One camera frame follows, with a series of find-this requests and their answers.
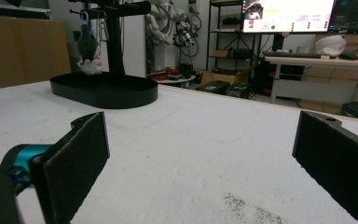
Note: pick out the black metal shelf rack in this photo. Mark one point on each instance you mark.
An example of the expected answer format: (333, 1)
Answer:
(227, 34)

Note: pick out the white table cloth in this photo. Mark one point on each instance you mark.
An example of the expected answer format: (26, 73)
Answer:
(183, 155)

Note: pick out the black keyboard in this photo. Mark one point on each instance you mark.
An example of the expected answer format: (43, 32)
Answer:
(292, 54)

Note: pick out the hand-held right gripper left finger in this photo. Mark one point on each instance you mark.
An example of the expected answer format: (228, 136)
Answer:
(74, 161)

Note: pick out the open cardboard box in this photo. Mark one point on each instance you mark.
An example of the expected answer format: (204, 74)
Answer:
(223, 76)

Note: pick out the round white side table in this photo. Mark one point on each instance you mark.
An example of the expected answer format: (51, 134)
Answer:
(174, 80)

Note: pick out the dark computer monitor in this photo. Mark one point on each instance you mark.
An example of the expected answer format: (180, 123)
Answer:
(352, 14)

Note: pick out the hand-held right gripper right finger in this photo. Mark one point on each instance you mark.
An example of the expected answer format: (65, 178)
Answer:
(335, 158)

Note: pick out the black hanger stand with tray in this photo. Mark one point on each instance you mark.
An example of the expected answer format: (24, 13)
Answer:
(112, 90)

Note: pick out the black computer mouse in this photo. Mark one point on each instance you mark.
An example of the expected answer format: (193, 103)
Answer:
(349, 56)

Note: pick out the silver metal carabiner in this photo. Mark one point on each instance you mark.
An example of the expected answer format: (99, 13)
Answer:
(104, 31)

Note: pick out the white desk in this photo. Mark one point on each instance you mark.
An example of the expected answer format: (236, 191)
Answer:
(317, 63)

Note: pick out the bright computer monitor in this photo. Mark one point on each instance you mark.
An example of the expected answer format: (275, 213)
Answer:
(287, 15)

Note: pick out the brown cardboard panel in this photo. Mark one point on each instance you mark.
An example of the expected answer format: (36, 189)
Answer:
(21, 53)

